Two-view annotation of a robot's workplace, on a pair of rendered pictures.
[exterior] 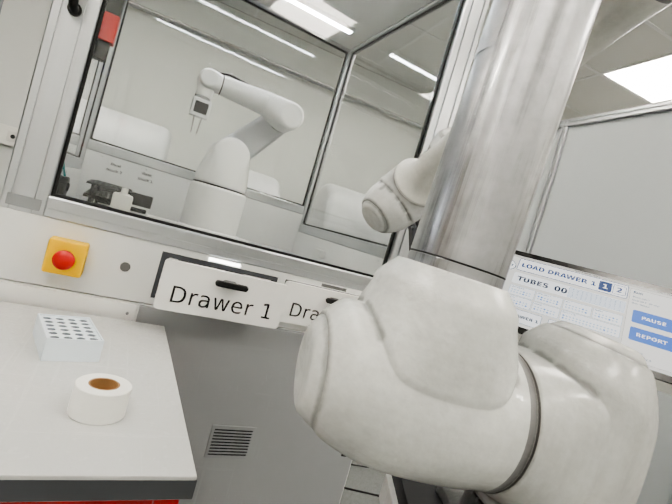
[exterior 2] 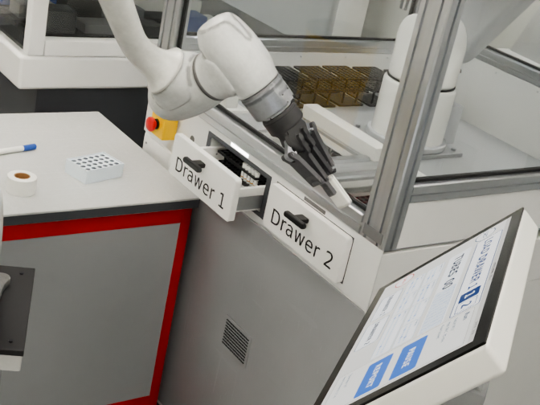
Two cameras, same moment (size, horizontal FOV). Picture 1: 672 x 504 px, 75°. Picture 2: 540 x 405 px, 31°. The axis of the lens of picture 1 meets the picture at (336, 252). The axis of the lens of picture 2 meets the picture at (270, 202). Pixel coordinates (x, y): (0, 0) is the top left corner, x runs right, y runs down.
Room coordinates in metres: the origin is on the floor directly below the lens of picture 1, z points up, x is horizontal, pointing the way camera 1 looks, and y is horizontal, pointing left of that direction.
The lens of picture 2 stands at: (0.68, -1.93, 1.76)
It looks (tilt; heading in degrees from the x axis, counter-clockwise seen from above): 23 degrees down; 77
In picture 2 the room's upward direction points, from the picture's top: 12 degrees clockwise
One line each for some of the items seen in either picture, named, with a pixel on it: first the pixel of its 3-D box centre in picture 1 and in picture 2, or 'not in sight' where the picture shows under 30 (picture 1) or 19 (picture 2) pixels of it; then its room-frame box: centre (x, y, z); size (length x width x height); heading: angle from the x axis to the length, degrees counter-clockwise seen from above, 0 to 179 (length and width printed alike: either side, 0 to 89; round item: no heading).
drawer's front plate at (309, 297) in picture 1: (329, 310); (305, 231); (1.21, -0.03, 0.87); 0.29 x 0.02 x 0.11; 116
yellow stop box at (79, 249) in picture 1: (66, 257); (163, 123); (0.91, 0.54, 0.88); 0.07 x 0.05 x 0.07; 116
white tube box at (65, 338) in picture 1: (67, 337); (94, 167); (0.74, 0.40, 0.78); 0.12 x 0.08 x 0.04; 41
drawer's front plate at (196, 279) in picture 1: (224, 295); (203, 175); (1.00, 0.22, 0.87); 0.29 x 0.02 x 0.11; 116
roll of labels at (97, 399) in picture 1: (100, 398); (21, 183); (0.57, 0.25, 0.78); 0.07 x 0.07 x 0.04
